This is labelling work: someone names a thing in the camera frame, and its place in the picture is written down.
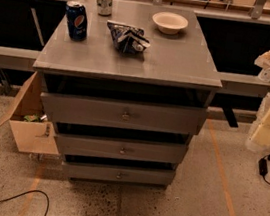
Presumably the top grey drawer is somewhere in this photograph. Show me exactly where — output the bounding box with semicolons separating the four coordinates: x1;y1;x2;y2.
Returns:
41;92;207;135

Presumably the open cardboard box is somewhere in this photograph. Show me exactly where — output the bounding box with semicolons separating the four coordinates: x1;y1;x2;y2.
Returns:
0;72;59;155

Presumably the bottom grey drawer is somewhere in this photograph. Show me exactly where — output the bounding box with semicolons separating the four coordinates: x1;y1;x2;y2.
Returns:
62;162;175;186

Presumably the blue chip bag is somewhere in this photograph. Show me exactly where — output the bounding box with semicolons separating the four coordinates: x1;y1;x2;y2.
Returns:
107;20;151;54

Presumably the grey drawer cabinet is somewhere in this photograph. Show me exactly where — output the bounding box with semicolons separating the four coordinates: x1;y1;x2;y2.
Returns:
16;0;234;199

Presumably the grey metal rail frame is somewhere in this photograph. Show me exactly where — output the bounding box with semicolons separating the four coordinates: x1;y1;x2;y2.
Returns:
0;0;270;134

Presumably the black power adapter with cable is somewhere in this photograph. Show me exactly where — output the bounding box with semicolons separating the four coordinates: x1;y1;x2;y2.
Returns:
258;154;270;186

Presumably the grey drawer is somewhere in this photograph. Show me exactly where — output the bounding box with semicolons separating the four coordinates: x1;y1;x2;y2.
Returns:
41;92;207;135
62;162;175;186
55;134;187;164

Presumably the blue Pepsi can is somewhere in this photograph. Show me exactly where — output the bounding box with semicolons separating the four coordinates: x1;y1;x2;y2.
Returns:
65;0;88;41

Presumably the middle grey drawer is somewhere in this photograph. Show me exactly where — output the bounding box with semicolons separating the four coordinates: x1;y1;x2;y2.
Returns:
55;134;187;164

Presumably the white paper bowl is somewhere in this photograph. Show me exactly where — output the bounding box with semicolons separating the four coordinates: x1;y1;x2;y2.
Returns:
152;12;188;35

